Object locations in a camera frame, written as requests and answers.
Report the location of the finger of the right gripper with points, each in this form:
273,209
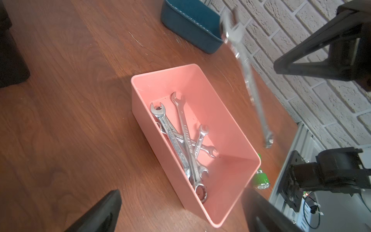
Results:
340,50

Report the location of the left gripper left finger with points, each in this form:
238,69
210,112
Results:
102,217

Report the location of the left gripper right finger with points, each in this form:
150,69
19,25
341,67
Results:
261,216

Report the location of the pink plastic storage box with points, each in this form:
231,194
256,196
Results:
237,160

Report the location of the long combination wrench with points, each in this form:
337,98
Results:
232,32

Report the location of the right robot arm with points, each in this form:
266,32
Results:
336,170

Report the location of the steel wrench in pink box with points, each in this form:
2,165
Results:
160,114

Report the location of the teal plastic storage box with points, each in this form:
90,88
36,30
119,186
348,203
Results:
193,21

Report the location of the green toy drill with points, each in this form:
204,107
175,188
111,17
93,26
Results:
260,180

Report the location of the black plastic toolbox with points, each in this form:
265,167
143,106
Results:
14,70

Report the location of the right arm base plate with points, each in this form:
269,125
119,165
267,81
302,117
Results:
288,187

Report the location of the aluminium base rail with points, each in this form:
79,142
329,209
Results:
305,143

